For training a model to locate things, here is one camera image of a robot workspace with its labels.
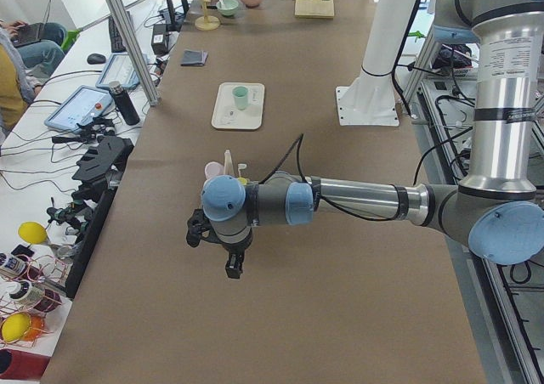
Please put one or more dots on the wooden cutting board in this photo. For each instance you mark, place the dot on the wooden cutting board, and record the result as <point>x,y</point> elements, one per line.
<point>320,9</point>

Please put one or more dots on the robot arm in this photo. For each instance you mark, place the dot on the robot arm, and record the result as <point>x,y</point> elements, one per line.
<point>492,211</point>

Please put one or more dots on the blue teach pendant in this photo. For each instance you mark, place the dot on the blue teach pendant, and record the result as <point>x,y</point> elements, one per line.
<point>118,68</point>
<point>79,109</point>

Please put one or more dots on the cream rabbit tray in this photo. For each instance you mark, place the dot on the cream rabbit tray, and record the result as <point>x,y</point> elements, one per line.
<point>226,115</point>

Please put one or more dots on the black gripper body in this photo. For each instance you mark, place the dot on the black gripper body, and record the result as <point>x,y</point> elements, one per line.
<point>235,249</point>

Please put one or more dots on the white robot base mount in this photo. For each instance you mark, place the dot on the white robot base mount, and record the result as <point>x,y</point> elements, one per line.
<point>369,100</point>

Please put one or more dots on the black water bottle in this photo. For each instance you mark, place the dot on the black water bottle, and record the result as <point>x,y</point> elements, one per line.
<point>123,103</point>

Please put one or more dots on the pink plastic cup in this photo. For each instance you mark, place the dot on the pink plastic cup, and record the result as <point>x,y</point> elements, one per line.
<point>213,169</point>

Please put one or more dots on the green plastic cup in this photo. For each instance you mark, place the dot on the green plastic cup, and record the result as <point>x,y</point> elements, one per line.
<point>240,97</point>

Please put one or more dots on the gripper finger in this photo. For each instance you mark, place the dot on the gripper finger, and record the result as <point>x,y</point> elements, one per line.
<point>234,265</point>

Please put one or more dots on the grey folded cloth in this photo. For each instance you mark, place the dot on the grey folded cloth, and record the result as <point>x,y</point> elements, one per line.
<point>194,58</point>

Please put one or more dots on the wooden cup tree stand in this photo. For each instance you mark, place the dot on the wooden cup tree stand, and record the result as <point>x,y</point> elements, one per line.
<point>206,22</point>

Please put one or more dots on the white wire cup rack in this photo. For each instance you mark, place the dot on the white wire cup rack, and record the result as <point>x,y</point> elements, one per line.
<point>229,168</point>

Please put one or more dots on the green bowl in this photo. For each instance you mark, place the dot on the green bowl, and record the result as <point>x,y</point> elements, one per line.
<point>230,8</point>

